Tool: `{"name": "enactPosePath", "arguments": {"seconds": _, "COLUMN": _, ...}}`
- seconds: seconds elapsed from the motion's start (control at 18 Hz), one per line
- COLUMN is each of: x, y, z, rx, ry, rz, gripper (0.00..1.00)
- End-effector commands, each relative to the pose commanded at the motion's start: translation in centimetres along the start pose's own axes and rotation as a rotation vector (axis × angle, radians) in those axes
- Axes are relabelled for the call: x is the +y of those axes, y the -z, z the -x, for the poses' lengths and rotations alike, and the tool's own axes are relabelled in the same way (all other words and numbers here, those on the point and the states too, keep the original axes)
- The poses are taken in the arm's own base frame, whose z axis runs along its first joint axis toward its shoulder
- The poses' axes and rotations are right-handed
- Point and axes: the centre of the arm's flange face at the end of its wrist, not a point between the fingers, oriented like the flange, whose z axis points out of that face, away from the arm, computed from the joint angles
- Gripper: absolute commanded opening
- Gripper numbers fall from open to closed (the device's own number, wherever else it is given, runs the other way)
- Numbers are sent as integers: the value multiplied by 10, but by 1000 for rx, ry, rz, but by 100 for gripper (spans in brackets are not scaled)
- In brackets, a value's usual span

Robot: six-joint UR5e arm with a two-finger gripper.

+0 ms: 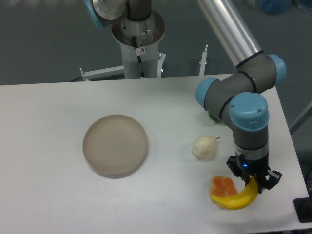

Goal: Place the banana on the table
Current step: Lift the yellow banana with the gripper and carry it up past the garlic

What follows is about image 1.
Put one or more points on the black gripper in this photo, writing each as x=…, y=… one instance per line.
x=254, y=163

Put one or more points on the yellow banana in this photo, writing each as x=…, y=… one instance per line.
x=240, y=200

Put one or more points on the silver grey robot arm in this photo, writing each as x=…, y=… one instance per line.
x=237, y=101

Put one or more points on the peeled orange mandarin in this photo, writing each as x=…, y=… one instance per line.
x=221, y=187

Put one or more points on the pale yellow pear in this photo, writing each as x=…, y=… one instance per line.
x=204, y=147

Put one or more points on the black device at table edge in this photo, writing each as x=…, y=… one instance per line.
x=303, y=207

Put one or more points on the green fruit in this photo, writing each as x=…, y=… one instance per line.
x=214, y=118

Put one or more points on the beige round plate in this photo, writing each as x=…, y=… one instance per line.
x=115, y=146

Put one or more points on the white right mounting bracket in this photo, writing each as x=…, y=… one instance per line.
x=203, y=61

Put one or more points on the white mounting bracket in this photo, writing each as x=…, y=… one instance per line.
x=203, y=61
x=102, y=74

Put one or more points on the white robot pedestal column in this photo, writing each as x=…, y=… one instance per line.
x=139, y=42

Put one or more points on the white left mounting bracket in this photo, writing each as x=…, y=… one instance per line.
x=102, y=74

